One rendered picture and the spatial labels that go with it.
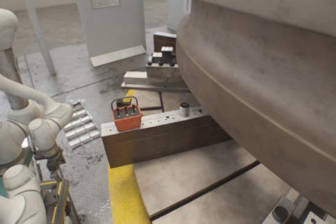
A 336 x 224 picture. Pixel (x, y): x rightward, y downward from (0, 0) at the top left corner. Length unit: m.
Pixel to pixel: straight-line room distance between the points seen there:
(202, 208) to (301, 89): 1.00
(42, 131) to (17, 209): 0.41
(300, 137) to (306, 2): 0.50
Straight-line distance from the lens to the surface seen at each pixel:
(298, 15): 0.81
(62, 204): 1.66
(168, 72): 2.35
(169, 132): 1.53
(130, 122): 1.38
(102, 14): 4.17
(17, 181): 0.91
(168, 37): 3.46
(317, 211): 1.42
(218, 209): 1.53
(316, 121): 0.98
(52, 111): 1.18
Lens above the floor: 1.67
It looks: 34 degrees down
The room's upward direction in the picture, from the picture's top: straight up
